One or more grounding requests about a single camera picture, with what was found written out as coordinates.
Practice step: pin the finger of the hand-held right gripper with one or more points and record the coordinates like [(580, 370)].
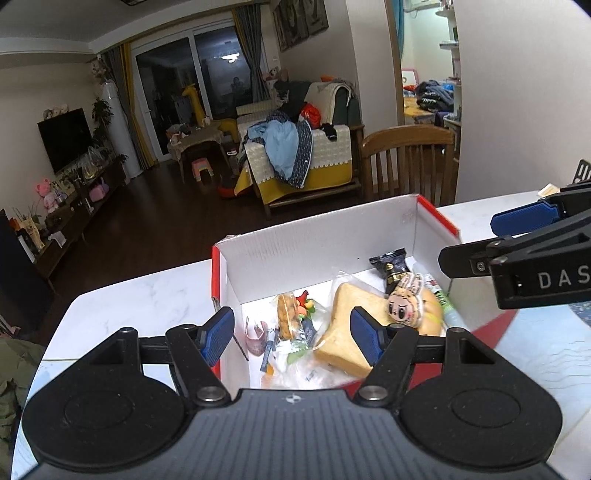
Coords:
[(521, 219), (466, 261)]

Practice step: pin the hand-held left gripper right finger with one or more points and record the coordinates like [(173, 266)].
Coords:
[(364, 338)]

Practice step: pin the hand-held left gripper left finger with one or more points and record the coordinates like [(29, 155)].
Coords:
[(217, 336)]

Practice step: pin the packed bread slice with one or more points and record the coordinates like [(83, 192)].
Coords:
[(341, 332)]

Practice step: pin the green white tube packet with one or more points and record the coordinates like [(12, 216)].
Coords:
[(441, 295)]

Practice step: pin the white red cardboard box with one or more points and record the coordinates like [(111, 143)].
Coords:
[(300, 258)]

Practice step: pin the small pink item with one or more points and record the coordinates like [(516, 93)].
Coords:
[(255, 341)]

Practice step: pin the small beige box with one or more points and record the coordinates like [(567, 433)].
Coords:
[(549, 189)]

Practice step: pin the clear plastic packet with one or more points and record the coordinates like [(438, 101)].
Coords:
[(314, 369)]

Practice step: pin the small colourful toy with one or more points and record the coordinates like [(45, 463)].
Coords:
[(305, 302)]

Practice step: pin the twisted pastry packet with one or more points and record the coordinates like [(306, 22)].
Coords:
[(287, 318)]

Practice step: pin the dark snack packet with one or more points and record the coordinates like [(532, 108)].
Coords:
[(392, 267)]

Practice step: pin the wooden chair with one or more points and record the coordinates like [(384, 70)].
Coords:
[(406, 161)]

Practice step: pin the red floor toy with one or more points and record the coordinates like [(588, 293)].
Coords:
[(227, 190)]

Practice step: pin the pile of dark clothes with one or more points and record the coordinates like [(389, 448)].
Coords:
[(434, 94)]

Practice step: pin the pink stool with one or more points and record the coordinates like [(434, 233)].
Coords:
[(202, 170)]

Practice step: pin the sofa with yellow white cover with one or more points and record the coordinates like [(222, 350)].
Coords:
[(328, 157)]

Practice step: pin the dark wooden TV cabinet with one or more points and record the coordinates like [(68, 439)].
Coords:
[(87, 217)]

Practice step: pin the pink framed board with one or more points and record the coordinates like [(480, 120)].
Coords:
[(410, 76)]

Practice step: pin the pink bag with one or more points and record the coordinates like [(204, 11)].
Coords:
[(99, 191)]

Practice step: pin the black sock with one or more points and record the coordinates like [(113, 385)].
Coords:
[(330, 130)]

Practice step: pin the wooden coffee table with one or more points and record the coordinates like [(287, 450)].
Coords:
[(198, 138)]

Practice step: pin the light blue garment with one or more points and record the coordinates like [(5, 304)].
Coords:
[(281, 147)]

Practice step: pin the black cabinet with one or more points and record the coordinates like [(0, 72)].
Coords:
[(23, 272)]

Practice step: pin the olive green jacket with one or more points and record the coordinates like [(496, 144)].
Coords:
[(16, 397)]

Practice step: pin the orange red bag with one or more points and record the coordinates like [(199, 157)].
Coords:
[(311, 115)]

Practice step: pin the pink plush toy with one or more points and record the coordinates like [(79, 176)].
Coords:
[(47, 196)]

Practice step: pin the white tower air conditioner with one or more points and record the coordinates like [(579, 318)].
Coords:
[(121, 129)]

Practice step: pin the blue curtain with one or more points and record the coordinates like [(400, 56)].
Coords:
[(396, 27)]

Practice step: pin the yellow giraffe toy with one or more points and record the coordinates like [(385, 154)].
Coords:
[(194, 104)]

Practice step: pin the grey yellow curtain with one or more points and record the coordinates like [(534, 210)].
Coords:
[(138, 106), (254, 55)]

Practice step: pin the black television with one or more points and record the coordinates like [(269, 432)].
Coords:
[(64, 141)]

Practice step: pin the green houseplant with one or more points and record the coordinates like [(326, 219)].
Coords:
[(104, 115)]

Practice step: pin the glass sliding door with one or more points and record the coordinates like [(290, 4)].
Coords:
[(194, 87)]

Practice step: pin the small plush toys row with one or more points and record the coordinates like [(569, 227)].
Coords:
[(56, 111)]

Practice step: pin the white wall air conditioner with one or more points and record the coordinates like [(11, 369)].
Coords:
[(422, 3)]

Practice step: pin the framed wall pictures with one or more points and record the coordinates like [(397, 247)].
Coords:
[(300, 23)]

